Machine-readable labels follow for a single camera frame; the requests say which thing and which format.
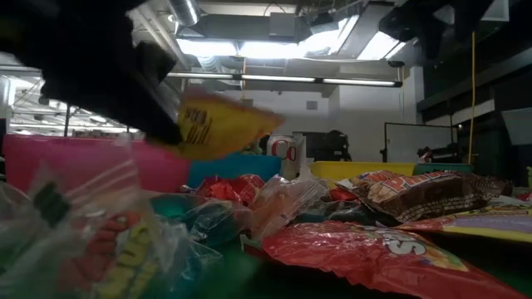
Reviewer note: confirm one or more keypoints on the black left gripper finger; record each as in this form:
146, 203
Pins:
141, 118

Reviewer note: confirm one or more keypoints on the yellow Sour Patch Kids packet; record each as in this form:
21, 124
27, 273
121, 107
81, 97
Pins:
490, 224
224, 128

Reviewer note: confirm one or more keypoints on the red Skittles packet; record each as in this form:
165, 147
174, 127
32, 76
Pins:
228, 189
361, 257

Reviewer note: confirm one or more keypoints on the white red candy wrapper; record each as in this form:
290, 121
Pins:
305, 172

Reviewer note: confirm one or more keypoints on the small red candy packet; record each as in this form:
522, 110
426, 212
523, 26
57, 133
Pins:
343, 195

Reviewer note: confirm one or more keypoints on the pink plastic bin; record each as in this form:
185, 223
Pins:
83, 162

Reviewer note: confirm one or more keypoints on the grey square air vent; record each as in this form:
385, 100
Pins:
247, 101
311, 105

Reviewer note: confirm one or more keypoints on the clear blue gummy bag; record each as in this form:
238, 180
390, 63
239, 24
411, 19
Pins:
195, 216

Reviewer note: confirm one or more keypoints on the artificial green succulent plant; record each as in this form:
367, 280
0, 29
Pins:
252, 148

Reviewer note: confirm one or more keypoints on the blue plastic bin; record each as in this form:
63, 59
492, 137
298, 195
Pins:
249, 168

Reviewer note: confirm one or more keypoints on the person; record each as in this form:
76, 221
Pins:
338, 145

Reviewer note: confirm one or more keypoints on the long LED light bar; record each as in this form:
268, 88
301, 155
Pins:
274, 78

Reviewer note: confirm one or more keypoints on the clear gummy rings bag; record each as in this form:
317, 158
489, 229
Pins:
104, 249

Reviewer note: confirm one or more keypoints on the black cabinet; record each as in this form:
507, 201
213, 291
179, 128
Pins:
316, 147

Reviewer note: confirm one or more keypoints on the yellow plastic basket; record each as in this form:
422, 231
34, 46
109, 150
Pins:
365, 169

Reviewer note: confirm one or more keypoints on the teal plastic bin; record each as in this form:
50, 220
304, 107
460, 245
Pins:
440, 168

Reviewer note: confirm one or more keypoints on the clear orange gummy bag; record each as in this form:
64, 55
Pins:
282, 203

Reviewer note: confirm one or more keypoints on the brown PayDay packet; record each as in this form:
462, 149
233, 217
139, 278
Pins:
428, 197

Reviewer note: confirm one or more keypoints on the black metal rig frame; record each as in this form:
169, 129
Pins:
67, 124

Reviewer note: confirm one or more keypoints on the silver ventilation duct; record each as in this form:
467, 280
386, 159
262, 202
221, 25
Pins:
185, 10

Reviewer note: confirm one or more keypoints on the white board black frame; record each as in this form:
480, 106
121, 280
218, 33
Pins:
415, 143

